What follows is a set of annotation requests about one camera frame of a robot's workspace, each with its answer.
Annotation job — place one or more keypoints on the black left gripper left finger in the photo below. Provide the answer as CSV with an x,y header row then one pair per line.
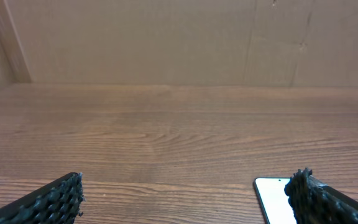
x,y
55,203

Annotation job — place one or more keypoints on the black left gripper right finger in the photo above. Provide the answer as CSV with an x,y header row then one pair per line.
x,y
314,202

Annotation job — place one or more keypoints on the Samsung Galaxy smartphone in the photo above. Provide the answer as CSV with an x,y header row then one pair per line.
x,y
270,192

